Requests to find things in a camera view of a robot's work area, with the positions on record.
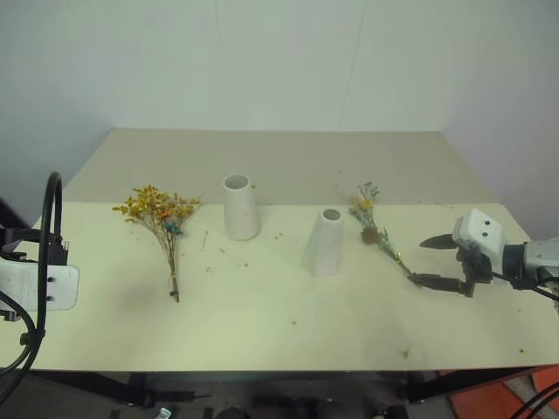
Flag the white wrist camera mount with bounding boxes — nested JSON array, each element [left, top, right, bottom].
[[451, 208, 510, 272], [0, 256, 80, 312]]

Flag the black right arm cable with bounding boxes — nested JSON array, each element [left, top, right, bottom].
[[487, 270, 559, 312]]

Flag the white cylindrical vase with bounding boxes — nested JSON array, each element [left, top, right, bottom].
[[223, 174, 259, 242]]

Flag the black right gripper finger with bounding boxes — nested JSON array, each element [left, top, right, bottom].
[[407, 272, 467, 297], [418, 232, 456, 252]]

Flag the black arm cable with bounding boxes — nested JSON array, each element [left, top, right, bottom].
[[0, 171, 64, 381], [487, 270, 559, 312]]

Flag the black table frame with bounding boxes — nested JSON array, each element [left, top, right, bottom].
[[25, 368, 541, 405]]

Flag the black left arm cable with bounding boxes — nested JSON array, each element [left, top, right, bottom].
[[0, 171, 64, 381]]

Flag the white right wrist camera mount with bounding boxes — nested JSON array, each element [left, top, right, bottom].
[[451, 208, 510, 272]]

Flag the dark rounded shape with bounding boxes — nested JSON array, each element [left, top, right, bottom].
[[214, 405, 249, 419]]

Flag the mixed pink dried flower bouquet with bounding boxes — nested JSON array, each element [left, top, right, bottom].
[[349, 182, 424, 290]]

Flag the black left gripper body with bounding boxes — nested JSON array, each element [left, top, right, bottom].
[[17, 226, 72, 267]]

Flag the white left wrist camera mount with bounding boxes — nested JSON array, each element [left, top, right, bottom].
[[0, 256, 80, 312]]

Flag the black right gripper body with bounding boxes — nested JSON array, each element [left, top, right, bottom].
[[453, 244, 493, 299]]

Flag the black floor cables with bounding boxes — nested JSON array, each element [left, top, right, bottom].
[[508, 377, 559, 419]]

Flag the white tapered vase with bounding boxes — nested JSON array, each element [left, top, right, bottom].
[[301, 208, 346, 278]]

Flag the orange floor mat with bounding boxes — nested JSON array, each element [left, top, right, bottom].
[[436, 366, 559, 419]]

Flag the yellow dried flower bouquet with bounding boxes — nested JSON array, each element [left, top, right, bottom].
[[111, 184, 203, 304]]

